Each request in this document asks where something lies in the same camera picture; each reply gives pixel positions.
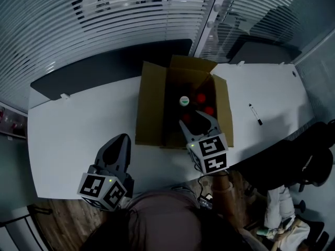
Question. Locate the person's right forearm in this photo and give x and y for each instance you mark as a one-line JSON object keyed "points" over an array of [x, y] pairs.
{"points": [[222, 203]]}

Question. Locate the whiteboard on black stand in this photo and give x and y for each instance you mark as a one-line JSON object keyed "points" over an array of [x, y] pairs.
{"points": [[15, 229]]}

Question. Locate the person's mauve shirt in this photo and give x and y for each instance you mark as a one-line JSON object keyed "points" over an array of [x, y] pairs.
{"points": [[167, 223]]}

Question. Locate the black battery pack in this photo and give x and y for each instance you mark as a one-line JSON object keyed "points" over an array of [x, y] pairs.
{"points": [[205, 200]]}

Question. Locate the short dark desk partition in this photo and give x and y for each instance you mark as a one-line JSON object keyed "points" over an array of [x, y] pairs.
{"points": [[261, 52]]}

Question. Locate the person's grey trousers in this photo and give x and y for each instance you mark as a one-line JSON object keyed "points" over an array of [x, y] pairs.
{"points": [[185, 192]]}

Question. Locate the white-green capped clear bottle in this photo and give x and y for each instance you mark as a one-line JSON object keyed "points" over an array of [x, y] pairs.
{"points": [[184, 101]]}

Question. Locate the black marker pen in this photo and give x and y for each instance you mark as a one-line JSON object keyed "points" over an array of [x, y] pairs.
{"points": [[255, 114]]}

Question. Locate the round white door knob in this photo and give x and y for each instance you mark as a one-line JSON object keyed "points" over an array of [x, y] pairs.
{"points": [[210, 23], [217, 7]]}

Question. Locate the long dark desk partition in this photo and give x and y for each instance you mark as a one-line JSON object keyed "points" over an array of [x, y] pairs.
{"points": [[104, 67]]}

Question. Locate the brown cardboard box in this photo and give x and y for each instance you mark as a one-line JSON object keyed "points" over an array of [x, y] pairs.
{"points": [[150, 108]]}

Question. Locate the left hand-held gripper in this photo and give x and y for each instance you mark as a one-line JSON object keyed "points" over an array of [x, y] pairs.
{"points": [[102, 189]]}

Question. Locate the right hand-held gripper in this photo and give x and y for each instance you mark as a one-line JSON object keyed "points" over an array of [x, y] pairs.
{"points": [[209, 155]]}

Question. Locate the white table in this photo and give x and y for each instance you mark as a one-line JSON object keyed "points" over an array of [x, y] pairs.
{"points": [[78, 129]]}

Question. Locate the white horizontal blinds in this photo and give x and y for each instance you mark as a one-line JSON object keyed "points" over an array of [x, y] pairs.
{"points": [[78, 22], [261, 9]]}

